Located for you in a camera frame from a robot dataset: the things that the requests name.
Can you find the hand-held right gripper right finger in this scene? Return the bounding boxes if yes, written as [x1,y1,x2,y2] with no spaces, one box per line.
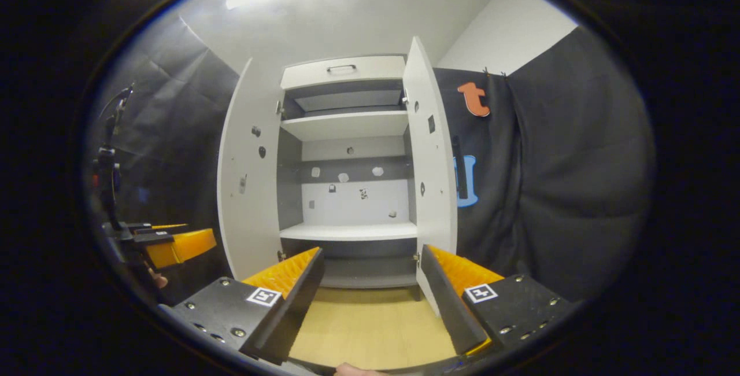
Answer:
[420,244,573,356]

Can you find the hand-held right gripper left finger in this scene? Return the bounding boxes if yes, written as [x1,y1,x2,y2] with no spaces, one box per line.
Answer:
[159,246,325,365]

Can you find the beige shoe cabinet door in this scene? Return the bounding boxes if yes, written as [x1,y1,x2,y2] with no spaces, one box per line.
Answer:
[217,58,285,282]
[402,36,458,316]

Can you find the beige double-door shoe cabinet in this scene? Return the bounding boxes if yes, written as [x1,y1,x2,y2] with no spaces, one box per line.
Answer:
[276,55,420,301]

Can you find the white cabinet shelf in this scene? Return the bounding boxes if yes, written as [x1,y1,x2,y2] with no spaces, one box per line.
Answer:
[279,222,418,242]
[280,111,410,143]

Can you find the black backdrop cloth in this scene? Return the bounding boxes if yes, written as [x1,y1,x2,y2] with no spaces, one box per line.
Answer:
[87,14,657,301]

